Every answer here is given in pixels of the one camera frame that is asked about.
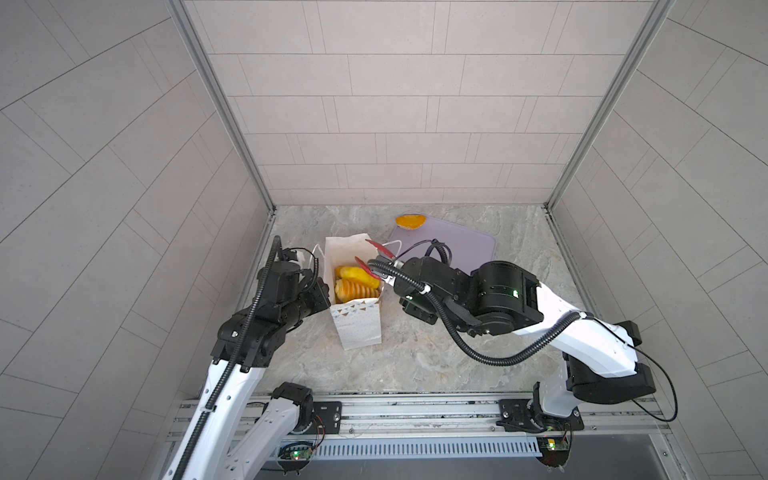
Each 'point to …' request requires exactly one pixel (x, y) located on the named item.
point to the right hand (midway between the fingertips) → (408, 283)
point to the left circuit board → (296, 451)
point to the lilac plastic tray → (460, 247)
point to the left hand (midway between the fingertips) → (337, 283)
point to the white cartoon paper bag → (357, 323)
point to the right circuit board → (554, 450)
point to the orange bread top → (410, 221)
